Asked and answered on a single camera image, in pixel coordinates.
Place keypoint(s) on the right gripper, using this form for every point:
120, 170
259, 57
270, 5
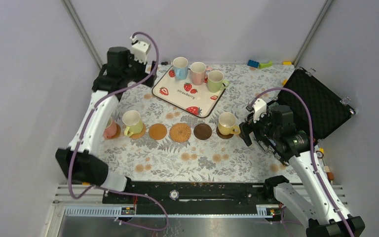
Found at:
247, 127

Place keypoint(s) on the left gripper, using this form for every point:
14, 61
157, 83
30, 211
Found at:
142, 66

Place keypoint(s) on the yellow mug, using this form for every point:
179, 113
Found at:
227, 124

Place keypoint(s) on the blue mug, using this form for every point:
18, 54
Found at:
180, 68

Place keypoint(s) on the yellow-green mug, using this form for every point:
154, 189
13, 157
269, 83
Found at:
133, 122

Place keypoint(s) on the green mug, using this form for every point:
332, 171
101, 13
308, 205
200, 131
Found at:
216, 81

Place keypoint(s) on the pink mug front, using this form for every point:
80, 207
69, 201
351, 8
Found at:
110, 129

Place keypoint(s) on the pink mug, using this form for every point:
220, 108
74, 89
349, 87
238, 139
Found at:
198, 72
110, 129

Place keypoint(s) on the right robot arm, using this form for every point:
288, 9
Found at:
323, 215

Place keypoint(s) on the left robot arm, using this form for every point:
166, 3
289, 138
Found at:
78, 160

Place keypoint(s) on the dark wooden coaster under mug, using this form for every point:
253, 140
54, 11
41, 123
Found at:
223, 136

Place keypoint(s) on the small dark wooden coaster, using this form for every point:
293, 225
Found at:
202, 131

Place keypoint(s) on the light bamboo coaster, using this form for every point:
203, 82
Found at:
157, 131

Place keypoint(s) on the tan woven coaster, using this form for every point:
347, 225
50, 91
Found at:
139, 135

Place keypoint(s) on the leftmost light wooden coaster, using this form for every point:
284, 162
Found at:
118, 132

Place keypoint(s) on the woven rattan coaster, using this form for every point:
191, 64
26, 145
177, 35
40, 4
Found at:
180, 132

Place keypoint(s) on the pink mug back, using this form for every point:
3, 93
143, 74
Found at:
198, 72

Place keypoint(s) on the strawberry print tray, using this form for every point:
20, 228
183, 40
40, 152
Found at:
193, 99

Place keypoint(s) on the floral tablecloth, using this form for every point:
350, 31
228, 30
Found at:
214, 159

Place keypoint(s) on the green toy brick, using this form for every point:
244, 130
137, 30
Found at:
265, 65

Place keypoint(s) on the blue toy brick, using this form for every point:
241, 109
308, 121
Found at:
253, 64

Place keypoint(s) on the yellow toy brick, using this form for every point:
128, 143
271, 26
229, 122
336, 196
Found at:
287, 63

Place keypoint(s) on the loose poker chip right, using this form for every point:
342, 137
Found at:
320, 153

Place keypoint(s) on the black poker chip case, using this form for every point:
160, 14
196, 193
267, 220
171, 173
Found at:
318, 111

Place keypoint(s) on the white poker chip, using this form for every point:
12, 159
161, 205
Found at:
174, 194

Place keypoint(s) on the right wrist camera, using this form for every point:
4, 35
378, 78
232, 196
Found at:
258, 108

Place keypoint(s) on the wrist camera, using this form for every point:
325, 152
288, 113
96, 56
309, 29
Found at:
139, 49
258, 108

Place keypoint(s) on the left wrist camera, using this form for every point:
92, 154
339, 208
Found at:
139, 49

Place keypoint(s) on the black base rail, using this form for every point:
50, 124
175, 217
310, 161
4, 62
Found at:
199, 198

